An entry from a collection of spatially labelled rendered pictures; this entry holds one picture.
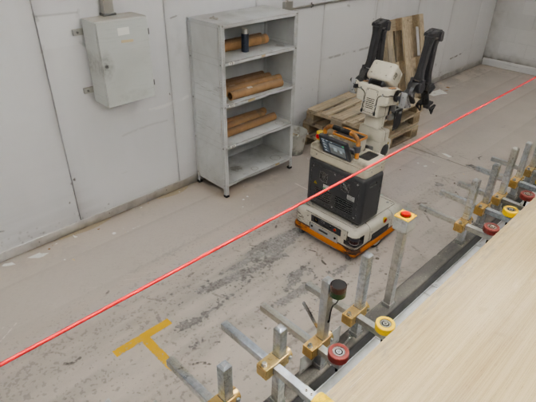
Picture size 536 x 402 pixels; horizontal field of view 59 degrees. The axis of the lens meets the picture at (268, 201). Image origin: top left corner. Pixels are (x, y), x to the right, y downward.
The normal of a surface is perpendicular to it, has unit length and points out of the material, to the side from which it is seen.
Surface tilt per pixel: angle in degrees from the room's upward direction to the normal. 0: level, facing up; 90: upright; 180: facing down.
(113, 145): 90
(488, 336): 0
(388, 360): 0
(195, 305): 0
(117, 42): 90
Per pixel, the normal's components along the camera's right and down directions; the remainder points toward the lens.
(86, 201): 0.70, 0.38
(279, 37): -0.71, 0.36
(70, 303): 0.02, -0.85
